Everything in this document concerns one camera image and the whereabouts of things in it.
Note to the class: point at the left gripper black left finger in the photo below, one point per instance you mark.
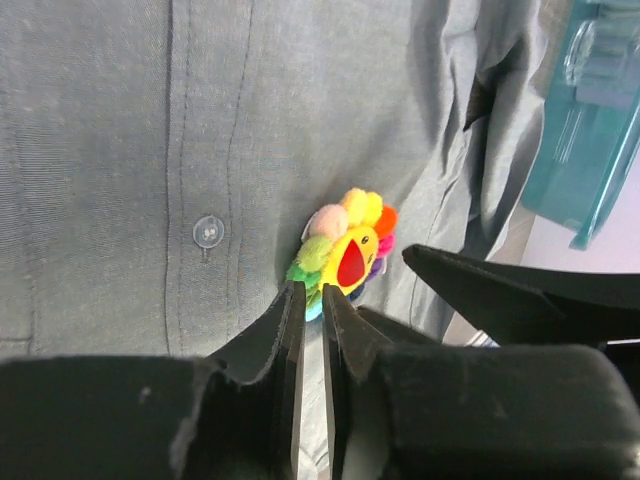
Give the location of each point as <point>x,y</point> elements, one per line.
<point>231,415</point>

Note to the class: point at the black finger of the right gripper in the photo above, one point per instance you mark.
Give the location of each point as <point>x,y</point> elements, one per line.
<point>519,305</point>

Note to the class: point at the grey button-up shirt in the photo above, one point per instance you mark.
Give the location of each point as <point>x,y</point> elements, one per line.
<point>161,160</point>

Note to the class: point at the teal plastic tray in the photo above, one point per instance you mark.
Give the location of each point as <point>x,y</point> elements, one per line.
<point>591,128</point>

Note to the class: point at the colourful pompom flower brooch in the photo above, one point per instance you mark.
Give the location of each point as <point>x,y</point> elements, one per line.
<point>344,245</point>

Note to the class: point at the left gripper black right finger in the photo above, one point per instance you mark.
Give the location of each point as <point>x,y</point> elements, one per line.
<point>401,406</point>

